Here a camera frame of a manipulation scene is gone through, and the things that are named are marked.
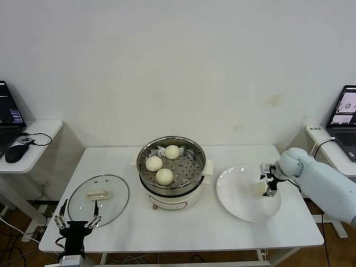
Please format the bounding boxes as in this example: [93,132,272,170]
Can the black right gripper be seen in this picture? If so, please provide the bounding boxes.
[262,172,280,198]

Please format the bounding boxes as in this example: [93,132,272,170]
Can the dark open laptop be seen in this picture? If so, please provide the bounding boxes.
[0,80,28,159]
[325,85,356,163]

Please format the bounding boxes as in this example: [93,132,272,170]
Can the perforated steel steamer basket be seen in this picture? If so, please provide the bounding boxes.
[137,135,208,195]

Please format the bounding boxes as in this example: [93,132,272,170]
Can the small black usb hub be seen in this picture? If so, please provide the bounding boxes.
[18,136,37,147]

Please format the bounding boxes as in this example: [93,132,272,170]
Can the white cables under table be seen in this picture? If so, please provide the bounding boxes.
[111,253,156,267]

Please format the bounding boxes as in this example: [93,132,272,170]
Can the white floor cable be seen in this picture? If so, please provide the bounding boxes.
[0,216,41,243]

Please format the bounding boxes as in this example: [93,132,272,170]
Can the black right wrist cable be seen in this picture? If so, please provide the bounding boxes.
[286,179,303,192]

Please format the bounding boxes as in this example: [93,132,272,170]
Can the white electric cooking pot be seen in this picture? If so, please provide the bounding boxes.
[130,157,215,211]

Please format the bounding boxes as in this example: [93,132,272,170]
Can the round glass pot lid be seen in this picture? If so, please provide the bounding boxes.
[68,174,131,228]

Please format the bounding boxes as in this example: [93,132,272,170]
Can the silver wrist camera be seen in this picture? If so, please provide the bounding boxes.
[58,251,87,267]
[260,163,276,180]

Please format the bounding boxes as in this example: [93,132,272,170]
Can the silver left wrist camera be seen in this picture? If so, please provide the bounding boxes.
[58,251,87,267]

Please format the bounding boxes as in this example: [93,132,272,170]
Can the black computer mouse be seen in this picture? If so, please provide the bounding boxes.
[4,144,30,164]

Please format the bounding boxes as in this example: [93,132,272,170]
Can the round white plate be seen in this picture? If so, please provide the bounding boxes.
[216,166,283,223]

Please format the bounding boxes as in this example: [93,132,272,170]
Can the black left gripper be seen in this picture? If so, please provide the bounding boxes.
[53,198,103,253]

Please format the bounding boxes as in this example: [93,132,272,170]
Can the white laptop cable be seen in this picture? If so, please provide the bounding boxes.
[310,136,337,159]

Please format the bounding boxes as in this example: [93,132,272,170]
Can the white side table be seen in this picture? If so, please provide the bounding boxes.
[305,125,356,240]
[0,120,64,243]

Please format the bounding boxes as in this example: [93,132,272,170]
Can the black hub cable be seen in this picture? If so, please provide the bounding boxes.
[21,131,53,147]

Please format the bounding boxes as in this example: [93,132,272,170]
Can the white floor power strip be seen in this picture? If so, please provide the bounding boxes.
[38,204,55,222]

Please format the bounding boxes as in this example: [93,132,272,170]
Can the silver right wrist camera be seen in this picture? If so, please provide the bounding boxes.
[260,163,276,180]

